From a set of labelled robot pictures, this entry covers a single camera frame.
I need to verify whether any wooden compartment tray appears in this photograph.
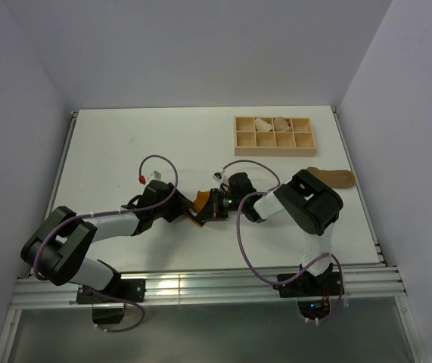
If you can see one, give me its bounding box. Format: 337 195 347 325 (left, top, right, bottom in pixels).
234 116 317 157

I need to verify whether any rolled beige sock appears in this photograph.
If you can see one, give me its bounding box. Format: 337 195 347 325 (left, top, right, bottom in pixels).
273 116 292 132

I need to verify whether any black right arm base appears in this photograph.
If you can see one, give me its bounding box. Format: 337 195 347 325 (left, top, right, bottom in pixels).
273 263 345 323

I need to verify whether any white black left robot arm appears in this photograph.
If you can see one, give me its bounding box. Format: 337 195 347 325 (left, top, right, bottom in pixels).
20 180 193 286

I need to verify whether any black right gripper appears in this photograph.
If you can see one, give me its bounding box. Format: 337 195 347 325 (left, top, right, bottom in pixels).
197 188 245 221

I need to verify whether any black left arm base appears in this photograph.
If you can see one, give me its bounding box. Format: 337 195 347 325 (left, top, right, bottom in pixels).
76 278 146 333

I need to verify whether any rolled cream sock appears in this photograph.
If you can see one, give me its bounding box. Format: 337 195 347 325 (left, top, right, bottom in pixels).
254 117 273 132

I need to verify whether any aluminium rail frame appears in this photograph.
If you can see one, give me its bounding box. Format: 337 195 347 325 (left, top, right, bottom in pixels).
0 107 417 363

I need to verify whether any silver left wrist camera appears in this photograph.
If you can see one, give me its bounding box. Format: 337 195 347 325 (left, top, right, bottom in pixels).
147 171 162 182

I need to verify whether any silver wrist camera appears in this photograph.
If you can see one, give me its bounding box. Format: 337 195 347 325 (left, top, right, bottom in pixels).
213 171 227 185
147 171 162 182

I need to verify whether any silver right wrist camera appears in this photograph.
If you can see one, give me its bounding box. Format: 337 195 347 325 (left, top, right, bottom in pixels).
213 171 227 185

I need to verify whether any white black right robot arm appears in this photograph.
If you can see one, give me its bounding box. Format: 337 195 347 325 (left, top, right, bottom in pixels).
192 169 343 295

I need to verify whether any yellow sock with brown cuff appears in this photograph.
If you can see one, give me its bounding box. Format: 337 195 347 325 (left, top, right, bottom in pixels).
185 191 211 227

